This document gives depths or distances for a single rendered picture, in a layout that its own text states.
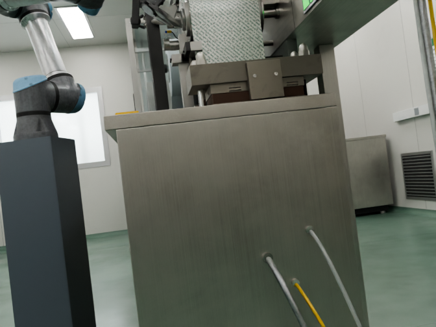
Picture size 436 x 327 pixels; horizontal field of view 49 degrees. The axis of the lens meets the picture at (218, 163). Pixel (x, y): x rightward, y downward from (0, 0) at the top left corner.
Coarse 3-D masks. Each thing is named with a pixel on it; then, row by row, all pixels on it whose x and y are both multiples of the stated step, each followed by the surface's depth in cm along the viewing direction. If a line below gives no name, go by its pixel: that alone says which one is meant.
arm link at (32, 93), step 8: (16, 80) 164; (24, 80) 164; (32, 80) 164; (40, 80) 166; (16, 88) 164; (24, 88) 163; (32, 88) 164; (40, 88) 166; (48, 88) 169; (56, 88) 172; (16, 96) 164; (24, 96) 163; (32, 96) 164; (40, 96) 165; (48, 96) 168; (56, 96) 171; (16, 104) 165; (24, 104) 163; (32, 104) 164; (40, 104) 165; (48, 104) 169; (56, 104) 172; (16, 112) 165
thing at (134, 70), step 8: (128, 24) 258; (128, 32) 258; (128, 40) 258; (128, 48) 257; (136, 64) 349; (136, 72) 258; (136, 80) 257; (136, 88) 257; (136, 96) 257; (136, 104) 257
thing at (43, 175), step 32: (0, 160) 160; (32, 160) 158; (64, 160) 166; (0, 192) 160; (32, 192) 158; (64, 192) 163; (32, 224) 158; (64, 224) 160; (32, 256) 158; (64, 256) 157; (32, 288) 158; (64, 288) 157; (32, 320) 158; (64, 320) 157
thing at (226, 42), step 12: (216, 24) 160; (228, 24) 161; (240, 24) 161; (252, 24) 162; (204, 36) 159; (216, 36) 160; (228, 36) 160; (240, 36) 161; (252, 36) 161; (204, 48) 159; (216, 48) 160; (228, 48) 160; (240, 48) 161; (252, 48) 161; (216, 60) 160; (228, 60) 160; (240, 60) 161
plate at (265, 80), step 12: (264, 60) 139; (276, 60) 140; (252, 72) 139; (264, 72) 139; (276, 72) 139; (252, 84) 139; (264, 84) 139; (276, 84) 140; (252, 96) 138; (264, 96) 139; (276, 96) 139
